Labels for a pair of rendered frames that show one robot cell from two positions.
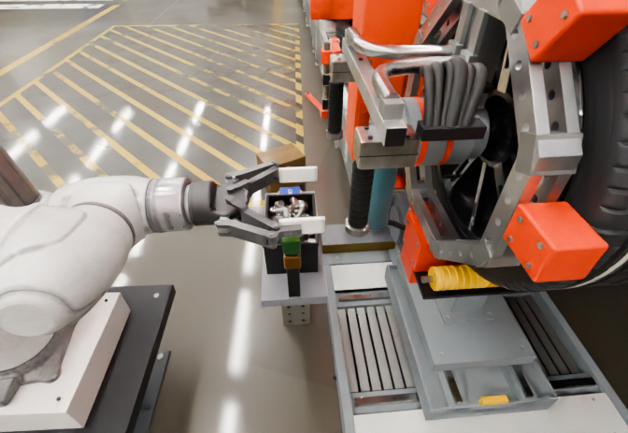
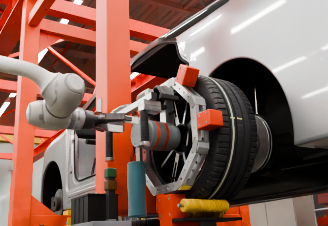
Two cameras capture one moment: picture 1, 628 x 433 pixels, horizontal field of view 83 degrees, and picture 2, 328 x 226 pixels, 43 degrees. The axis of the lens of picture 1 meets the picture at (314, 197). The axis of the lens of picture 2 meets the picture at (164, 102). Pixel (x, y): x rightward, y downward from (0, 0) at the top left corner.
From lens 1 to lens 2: 1.55 m
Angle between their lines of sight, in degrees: 65
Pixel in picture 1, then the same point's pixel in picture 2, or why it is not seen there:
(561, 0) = (182, 69)
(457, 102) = (167, 90)
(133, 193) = not seen: hidden behind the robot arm
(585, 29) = (190, 73)
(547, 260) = (209, 113)
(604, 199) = (215, 107)
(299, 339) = not seen: outside the picture
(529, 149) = (191, 98)
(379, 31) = (115, 135)
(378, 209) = (140, 196)
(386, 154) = (152, 104)
